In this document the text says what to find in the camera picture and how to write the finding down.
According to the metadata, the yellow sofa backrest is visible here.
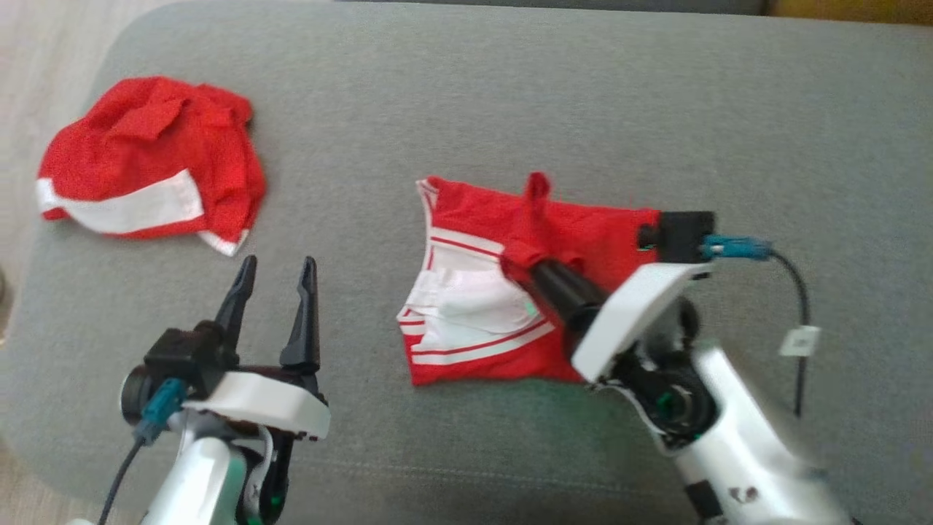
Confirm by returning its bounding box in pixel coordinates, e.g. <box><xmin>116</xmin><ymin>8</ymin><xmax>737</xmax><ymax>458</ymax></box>
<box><xmin>764</xmin><ymin>0</ymin><xmax>933</xmax><ymax>27</ymax></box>

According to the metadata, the black cable teal plug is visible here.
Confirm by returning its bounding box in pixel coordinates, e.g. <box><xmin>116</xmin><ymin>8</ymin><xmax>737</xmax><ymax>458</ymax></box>
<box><xmin>701</xmin><ymin>234</ymin><xmax>812</xmax><ymax>419</ymax></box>
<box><xmin>97</xmin><ymin>378</ymin><xmax>189</xmax><ymax>525</ymax></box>

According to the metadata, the white cable label tag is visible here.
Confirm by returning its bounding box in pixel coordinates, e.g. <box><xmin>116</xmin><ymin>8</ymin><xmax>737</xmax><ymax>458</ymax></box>
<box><xmin>778</xmin><ymin>325</ymin><xmax>822</xmax><ymax>358</ymax></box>

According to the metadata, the red shorts white stripe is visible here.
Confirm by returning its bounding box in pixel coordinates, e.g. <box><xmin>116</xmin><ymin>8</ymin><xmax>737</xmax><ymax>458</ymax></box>
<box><xmin>35</xmin><ymin>76</ymin><xmax>268</xmax><ymax>258</ymax></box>

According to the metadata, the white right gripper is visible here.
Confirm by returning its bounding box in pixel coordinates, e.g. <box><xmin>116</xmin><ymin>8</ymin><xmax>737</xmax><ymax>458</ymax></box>
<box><xmin>527</xmin><ymin>258</ymin><xmax>720</xmax><ymax>443</ymax></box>

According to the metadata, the red basketball jersey white trim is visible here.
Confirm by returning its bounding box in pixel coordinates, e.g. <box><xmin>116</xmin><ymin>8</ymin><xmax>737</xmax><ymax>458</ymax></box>
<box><xmin>396</xmin><ymin>172</ymin><xmax>661</xmax><ymax>387</ymax></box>

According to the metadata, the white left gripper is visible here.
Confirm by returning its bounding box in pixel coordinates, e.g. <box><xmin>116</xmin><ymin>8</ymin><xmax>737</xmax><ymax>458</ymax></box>
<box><xmin>181</xmin><ymin>255</ymin><xmax>333</xmax><ymax>443</ymax></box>

